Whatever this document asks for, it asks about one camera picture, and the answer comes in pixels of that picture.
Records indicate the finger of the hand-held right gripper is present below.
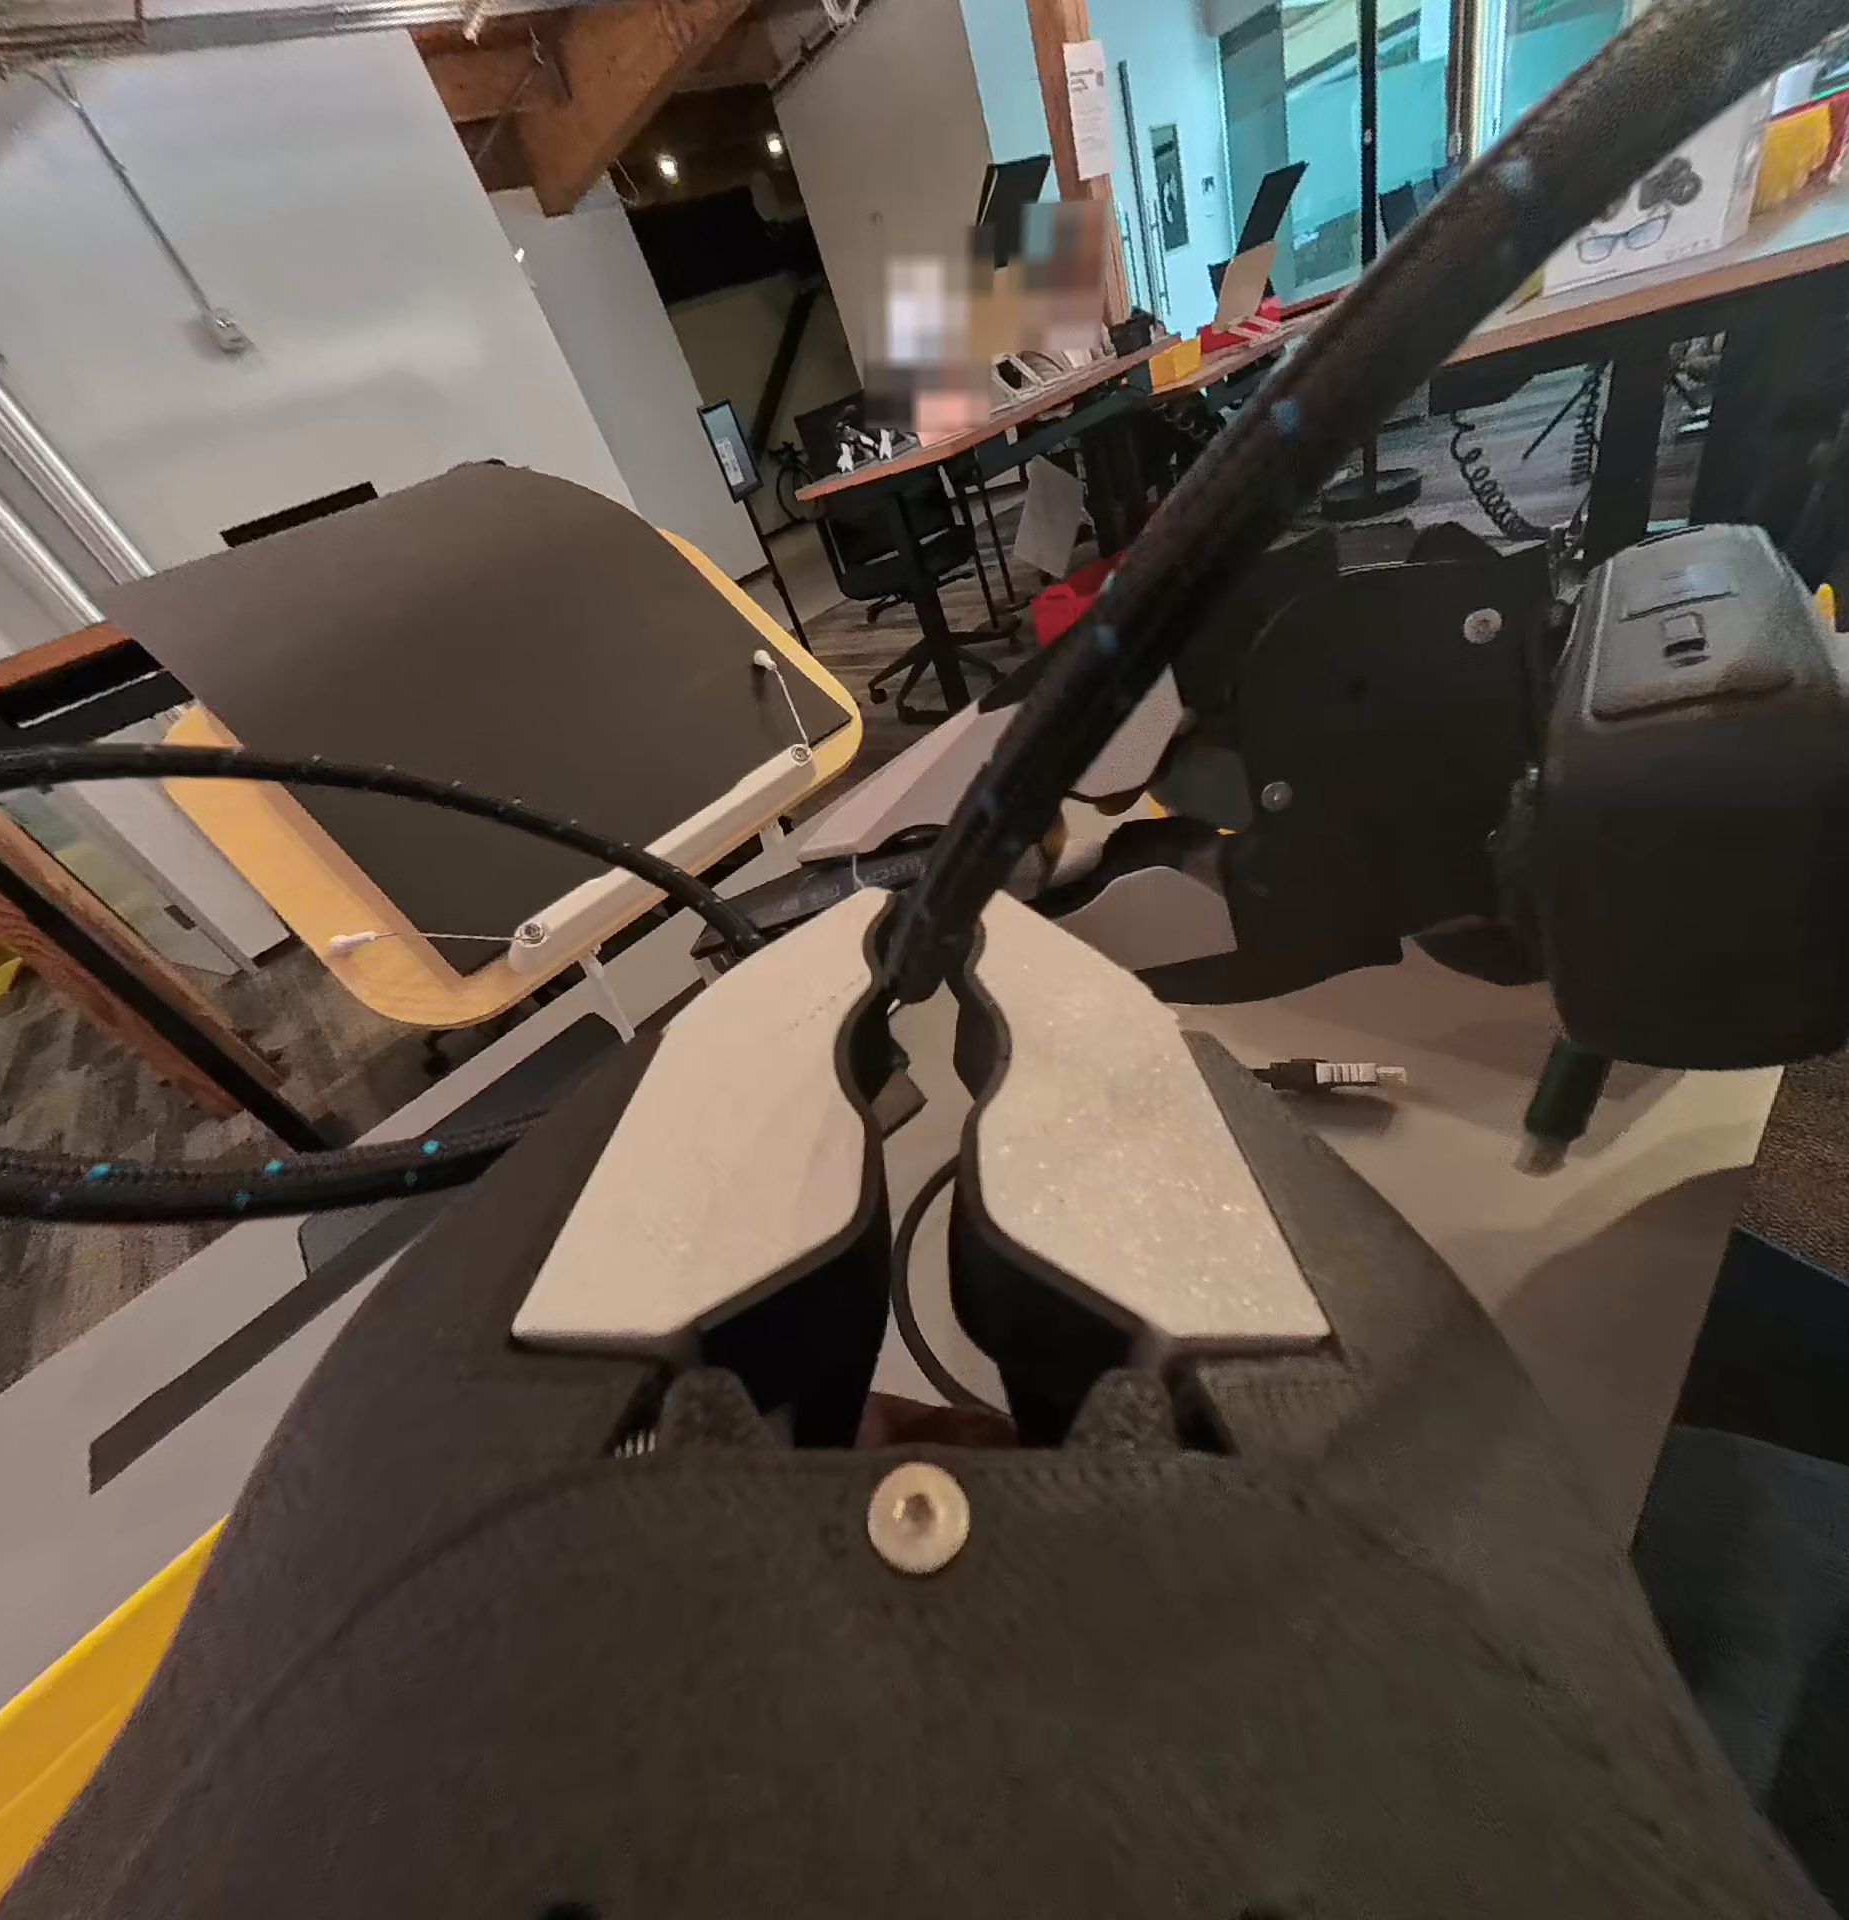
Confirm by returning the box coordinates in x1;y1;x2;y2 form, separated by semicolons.
794;666;1195;867
1031;866;1239;984

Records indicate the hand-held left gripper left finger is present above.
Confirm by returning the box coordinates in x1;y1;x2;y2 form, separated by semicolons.
511;884;903;1451

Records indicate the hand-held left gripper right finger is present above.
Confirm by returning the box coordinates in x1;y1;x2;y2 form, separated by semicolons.
947;894;1332;1451

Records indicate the black Fosmon HDMI switch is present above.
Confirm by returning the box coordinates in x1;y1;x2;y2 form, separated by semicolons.
695;837;1018;1413

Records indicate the braided green-plug hdmi cable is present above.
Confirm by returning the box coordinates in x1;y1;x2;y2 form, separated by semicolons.
0;740;780;1220
866;0;1836;1179

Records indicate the yellow plastic bin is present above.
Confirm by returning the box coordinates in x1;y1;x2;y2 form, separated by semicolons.
0;1514;231;1877

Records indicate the black rolling chair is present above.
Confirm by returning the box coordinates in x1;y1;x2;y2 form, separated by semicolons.
829;472;1025;725

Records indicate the red bin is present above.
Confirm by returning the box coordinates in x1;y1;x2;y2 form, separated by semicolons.
1031;555;1126;644

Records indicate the white paper sheet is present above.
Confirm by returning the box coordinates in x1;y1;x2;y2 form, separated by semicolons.
1013;461;1090;581

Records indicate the white tablet stand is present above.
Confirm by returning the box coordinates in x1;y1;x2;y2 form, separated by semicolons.
101;463;866;1027

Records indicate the white printed carton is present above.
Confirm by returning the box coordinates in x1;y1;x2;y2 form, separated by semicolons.
1539;89;1762;295

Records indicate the wood-edged black-leg table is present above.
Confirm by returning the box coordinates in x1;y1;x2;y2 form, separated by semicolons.
0;625;323;1158

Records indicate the wooden post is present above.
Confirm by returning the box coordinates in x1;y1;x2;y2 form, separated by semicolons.
1028;0;1128;323

